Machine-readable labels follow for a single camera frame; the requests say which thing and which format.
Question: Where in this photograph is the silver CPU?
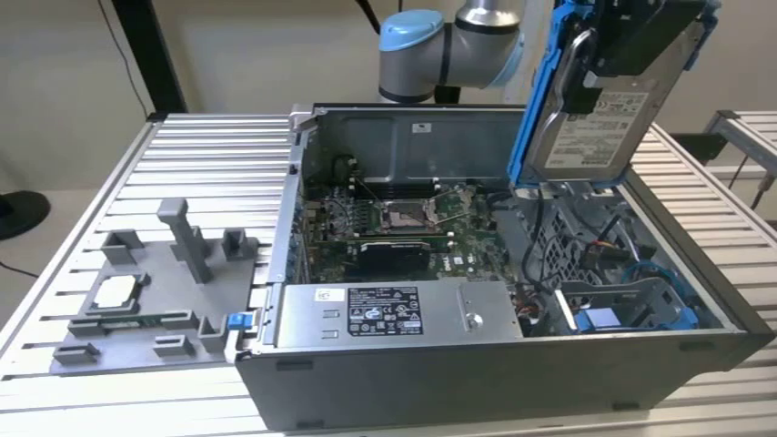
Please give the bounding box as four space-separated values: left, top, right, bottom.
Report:
94 276 140 310

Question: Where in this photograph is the black round stand base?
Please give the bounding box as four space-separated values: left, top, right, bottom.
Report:
0 189 50 241

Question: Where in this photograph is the thin metal locking lever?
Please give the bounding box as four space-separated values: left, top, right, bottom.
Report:
358 178 388 204

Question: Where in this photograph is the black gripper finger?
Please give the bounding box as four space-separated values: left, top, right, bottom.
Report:
565 72 603 115

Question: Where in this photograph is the CPU socket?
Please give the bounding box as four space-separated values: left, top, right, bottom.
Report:
378 198 442 233

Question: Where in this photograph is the black table bracket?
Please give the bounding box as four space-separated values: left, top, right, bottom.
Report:
670 131 729 166

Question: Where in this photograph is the grey parts rack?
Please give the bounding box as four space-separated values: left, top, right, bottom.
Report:
52 198 262 378

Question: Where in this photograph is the silver power supply unit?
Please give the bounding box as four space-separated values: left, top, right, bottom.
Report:
273 280 525 345

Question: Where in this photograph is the black wire with orange plug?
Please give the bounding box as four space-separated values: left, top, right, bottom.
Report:
581 211 635 274

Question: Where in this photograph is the hard disk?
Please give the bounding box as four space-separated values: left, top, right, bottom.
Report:
506 0 723 188

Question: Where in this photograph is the blue wire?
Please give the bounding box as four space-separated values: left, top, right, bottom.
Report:
622 258 681 310

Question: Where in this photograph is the thin black cable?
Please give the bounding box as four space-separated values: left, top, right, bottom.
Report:
98 0 148 117
0 260 38 279

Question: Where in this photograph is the black graphics card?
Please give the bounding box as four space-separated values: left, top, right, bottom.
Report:
346 230 454 279

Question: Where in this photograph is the black metal post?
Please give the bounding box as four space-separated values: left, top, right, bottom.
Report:
112 0 188 122

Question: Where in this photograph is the dark grey PC case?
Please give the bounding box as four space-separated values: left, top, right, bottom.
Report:
224 102 777 432

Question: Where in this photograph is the long black wire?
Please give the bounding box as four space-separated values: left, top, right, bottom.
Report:
518 187 569 297

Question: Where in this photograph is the metal socket cover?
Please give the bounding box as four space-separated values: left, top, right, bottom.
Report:
430 185 481 225

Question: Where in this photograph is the grey disk bay cage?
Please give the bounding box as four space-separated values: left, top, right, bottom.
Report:
494 179 729 338

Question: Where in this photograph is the aluminium side table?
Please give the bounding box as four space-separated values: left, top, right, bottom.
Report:
702 108 777 215

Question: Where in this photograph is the small blue drive carrier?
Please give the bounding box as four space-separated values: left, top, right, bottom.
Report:
569 305 699 331

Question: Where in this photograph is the green motherboard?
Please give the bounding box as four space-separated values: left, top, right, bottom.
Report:
296 179 517 283

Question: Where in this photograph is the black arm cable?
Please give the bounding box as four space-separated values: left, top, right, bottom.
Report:
354 0 382 34

